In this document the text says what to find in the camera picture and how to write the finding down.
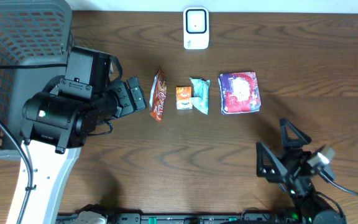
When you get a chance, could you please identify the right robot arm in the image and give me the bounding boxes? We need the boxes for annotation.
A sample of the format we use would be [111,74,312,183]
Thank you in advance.
[256,118,346,223]

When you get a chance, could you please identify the grey plastic mesh basket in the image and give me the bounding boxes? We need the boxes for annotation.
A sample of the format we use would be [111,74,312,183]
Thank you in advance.
[0,0,76,161]

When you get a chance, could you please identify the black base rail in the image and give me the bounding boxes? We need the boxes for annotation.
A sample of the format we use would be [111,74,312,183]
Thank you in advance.
[56,205,347,224]

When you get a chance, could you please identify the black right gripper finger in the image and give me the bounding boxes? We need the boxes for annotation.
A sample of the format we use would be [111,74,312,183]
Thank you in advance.
[256,142,289,183]
[280,118,311,149]

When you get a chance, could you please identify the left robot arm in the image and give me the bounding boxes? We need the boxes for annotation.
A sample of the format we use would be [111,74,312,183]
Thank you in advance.
[6,77,147,223]

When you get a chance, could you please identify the purple red snack packet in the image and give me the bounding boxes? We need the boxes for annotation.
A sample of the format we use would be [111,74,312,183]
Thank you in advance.
[218,72,261,114]

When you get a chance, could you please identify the small orange box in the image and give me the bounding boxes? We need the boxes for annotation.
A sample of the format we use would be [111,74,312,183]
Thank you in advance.
[176,86,193,110]

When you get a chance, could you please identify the orange red chip bag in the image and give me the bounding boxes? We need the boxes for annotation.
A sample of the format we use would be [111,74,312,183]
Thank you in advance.
[149,69,167,122]

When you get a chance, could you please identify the teal packet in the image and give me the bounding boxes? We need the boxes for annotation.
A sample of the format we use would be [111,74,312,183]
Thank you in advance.
[190,78,210,115]

